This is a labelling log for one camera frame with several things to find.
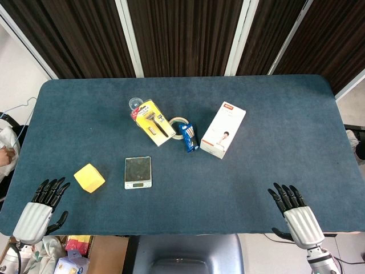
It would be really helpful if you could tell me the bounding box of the red yellow package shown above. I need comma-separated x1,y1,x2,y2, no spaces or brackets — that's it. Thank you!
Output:
64,235,91,254

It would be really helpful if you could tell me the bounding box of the person in white clothing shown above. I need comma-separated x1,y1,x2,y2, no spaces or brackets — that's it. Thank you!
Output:
0,114,21,183

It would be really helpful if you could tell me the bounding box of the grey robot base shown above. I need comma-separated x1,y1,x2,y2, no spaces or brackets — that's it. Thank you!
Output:
133,233,245,274

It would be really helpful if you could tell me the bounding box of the roll of beige tape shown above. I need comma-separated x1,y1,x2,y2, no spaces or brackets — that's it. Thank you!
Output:
168,116,189,140

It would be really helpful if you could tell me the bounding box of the dark object with white cloth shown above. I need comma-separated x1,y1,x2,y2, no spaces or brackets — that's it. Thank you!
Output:
343,124,365,165

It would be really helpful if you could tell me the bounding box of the white blue small box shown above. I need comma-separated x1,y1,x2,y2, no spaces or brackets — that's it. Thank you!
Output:
53,256,90,274

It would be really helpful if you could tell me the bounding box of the black cable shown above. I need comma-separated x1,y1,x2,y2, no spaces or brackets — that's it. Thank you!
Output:
263,233,365,265

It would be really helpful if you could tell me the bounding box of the yellow razor blister pack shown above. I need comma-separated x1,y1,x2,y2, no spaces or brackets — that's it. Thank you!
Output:
131,98,177,147

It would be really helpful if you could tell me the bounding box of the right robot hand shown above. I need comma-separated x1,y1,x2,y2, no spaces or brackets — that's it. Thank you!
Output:
267,182,325,249

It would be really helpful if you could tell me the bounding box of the patterned white cloth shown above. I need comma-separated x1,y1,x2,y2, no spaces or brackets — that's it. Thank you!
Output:
27,235,68,274

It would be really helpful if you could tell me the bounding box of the yellow sponge block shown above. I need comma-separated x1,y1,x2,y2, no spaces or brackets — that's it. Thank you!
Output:
73,163,106,195

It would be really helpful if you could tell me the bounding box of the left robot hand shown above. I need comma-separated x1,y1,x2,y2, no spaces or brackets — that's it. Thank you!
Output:
12,178,71,245

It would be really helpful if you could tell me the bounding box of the white carton box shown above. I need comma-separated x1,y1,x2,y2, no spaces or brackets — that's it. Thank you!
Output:
200,100,247,160

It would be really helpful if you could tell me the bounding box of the clear plastic round lid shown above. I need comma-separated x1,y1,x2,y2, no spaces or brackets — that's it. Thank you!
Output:
128,97,143,111

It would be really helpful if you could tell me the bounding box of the brown cardboard box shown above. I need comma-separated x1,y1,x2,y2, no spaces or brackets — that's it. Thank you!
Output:
85,235,129,274

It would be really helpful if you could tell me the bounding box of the small digital scale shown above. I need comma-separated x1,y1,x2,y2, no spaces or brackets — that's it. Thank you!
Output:
124,156,153,190

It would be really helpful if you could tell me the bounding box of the blue snack packet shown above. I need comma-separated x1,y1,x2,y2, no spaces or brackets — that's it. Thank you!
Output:
179,122,200,154

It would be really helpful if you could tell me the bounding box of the blue table cloth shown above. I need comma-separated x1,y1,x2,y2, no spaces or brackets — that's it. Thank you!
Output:
0,74,365,237

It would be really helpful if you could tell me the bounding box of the white wire hanger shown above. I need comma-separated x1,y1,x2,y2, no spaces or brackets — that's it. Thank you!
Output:
0,96,38,149

